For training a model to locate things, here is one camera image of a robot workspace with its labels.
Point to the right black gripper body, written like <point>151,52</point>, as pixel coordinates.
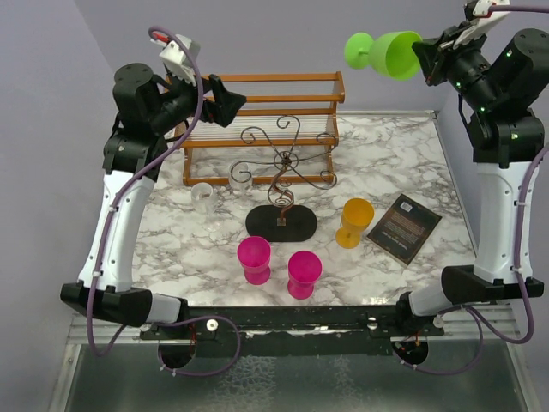
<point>465,68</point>

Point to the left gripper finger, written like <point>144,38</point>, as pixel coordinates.
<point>223,113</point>
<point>218,88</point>

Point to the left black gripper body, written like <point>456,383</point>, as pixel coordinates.
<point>178,102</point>

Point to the green plastic wine glass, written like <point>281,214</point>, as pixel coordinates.
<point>389,55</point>

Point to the metal wine glass rack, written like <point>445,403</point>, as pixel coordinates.
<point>281,220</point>

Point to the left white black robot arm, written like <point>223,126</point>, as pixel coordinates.
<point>148,107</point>

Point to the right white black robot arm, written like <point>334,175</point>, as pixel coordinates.
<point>507,140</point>

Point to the orange wooden dish rack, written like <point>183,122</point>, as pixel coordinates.
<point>281,111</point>

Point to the frosted clear wine glass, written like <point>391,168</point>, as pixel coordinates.
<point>205,201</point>

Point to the orange plastic wine glass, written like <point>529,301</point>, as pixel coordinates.
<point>357,215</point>

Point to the left pink plastic goblet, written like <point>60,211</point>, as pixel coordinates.
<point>254,255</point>

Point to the pink plastic goblet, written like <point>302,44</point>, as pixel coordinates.
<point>304,270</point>
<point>254,255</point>

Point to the dark book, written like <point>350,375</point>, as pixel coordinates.
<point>404,228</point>

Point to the right pink plastic goblet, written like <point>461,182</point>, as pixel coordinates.
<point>304,270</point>

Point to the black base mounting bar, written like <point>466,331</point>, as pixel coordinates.
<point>293,330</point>

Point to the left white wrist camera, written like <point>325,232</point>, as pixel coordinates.
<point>175,60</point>

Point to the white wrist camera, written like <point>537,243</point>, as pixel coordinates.
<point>175,60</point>
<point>481,17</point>

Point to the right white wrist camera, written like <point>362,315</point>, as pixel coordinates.
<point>481,17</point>

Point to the aluminium rail frame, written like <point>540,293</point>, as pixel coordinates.
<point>378,158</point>

